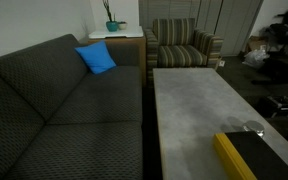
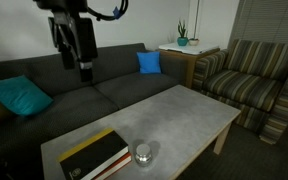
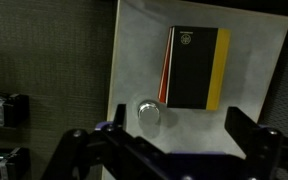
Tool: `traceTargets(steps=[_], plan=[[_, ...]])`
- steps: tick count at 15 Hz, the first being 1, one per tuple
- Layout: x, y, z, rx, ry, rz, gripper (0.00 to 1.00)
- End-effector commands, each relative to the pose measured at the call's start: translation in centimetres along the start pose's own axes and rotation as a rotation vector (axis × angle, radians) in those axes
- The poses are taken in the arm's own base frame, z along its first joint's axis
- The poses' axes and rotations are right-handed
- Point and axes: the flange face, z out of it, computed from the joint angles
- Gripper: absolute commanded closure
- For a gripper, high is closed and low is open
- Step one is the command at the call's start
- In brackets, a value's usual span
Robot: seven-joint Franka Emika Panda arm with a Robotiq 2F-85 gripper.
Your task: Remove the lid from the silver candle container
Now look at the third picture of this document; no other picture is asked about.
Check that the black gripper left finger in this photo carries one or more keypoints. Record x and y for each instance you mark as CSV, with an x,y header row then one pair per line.
x,y
117,153

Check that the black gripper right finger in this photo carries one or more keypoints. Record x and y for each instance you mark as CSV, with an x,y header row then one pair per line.
x,y
267,150

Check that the black case with silver latches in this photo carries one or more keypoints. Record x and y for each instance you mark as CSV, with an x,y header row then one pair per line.
x,y
4,163

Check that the red and white book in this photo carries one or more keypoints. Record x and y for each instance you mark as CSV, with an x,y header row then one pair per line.
x,y
164,83

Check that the black metal brackets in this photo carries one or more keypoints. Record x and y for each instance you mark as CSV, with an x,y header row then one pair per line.
x,y
7,108

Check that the black book with yellow spine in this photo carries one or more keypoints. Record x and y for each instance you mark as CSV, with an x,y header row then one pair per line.
x,y
192,66

